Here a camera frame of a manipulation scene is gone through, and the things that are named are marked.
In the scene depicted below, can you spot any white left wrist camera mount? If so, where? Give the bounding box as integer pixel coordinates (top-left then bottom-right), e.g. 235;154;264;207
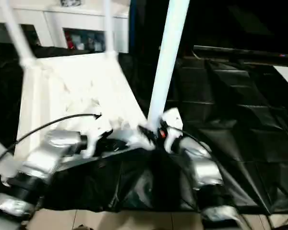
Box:
84;119;115;159

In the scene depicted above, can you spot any grey black toy figure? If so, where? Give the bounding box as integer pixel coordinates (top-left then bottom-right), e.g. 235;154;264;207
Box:
59;0;83;7

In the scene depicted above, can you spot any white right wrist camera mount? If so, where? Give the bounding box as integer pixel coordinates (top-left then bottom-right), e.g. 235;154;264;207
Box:
161;107;185;153

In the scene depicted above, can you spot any white cabinet with glass doors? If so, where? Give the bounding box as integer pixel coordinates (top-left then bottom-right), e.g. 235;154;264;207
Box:
0;0;131;54

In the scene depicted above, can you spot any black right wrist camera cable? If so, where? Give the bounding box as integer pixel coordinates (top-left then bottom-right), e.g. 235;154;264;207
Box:
167;125;274;230

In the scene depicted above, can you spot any white plastic table top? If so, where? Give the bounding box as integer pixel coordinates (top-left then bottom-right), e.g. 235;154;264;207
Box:
1;51;157;187

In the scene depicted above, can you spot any black flat board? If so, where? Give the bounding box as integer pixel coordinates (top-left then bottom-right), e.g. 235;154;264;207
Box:
192;45;288;66

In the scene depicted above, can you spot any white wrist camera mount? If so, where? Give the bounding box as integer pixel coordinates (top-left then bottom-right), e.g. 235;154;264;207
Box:
161;107;185;153
84;119;115;159

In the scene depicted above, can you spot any black mat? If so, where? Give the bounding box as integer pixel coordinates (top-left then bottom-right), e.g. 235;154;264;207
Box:
0;42;288;215

